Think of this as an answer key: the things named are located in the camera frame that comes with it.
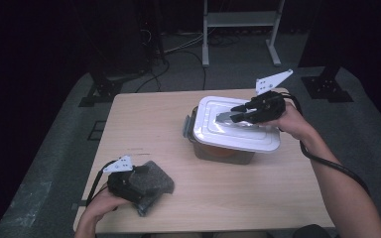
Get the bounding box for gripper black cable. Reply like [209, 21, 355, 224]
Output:
[85, 160, 118, 208]
[279, 92, 371, 196]

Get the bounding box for black stand base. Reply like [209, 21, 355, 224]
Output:
[301, 63, 355, 103]
[77, 75, 123, 108]

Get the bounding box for person's right hand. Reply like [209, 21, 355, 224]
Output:
[261, 102, 316, 141]

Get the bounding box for white floor cables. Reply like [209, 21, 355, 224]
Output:
[163, 31, 206, 55]

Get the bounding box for grey fluffy cloth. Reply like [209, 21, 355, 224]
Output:
[128, 160, 176, 217]

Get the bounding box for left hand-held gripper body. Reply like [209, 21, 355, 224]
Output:
[102, 155, 144, 203]

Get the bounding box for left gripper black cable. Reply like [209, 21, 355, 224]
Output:
[85, 160, 118, 208]

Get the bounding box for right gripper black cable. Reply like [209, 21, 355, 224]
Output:
[279, 92, 371, 196]

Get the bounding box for black tape strip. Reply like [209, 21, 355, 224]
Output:
[71, 199, 92, 211]

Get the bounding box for dark rounded object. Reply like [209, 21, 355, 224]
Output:
[292, 223, 331, 238]

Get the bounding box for white metal stand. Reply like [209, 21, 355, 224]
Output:
[201, 0, 286, 68]

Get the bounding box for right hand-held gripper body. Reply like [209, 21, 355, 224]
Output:
[249, 68, 294, 124]

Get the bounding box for person's left hand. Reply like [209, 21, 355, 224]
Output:
[84, 191, 132, 220]

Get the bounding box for black floor cable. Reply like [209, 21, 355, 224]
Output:
[135, 49, 207, 93]

